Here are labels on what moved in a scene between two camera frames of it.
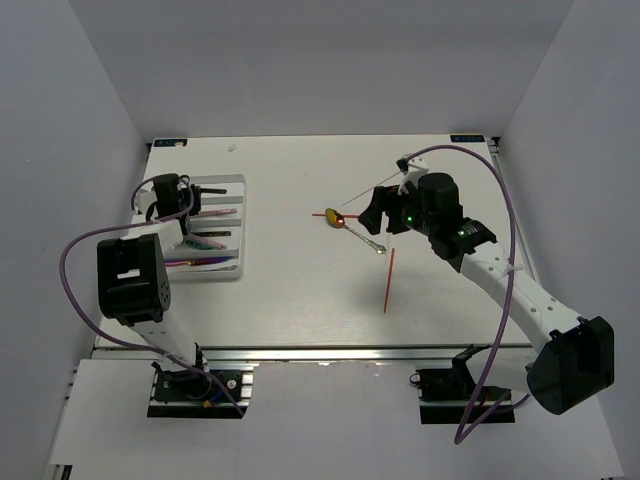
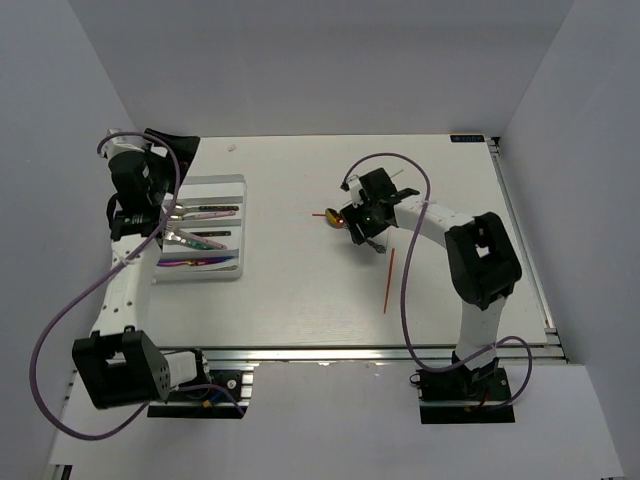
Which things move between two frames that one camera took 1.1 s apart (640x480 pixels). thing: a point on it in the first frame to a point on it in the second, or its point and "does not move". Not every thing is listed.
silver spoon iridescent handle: x=337 y=221 does not move
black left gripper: x=194 y=196 to x=180 y=153
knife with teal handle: x=200 y=245 does not move
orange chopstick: x=389 y=279 does not move
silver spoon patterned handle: x=212 y=191 to x=209 y=207
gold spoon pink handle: x=217 y=212 does not move
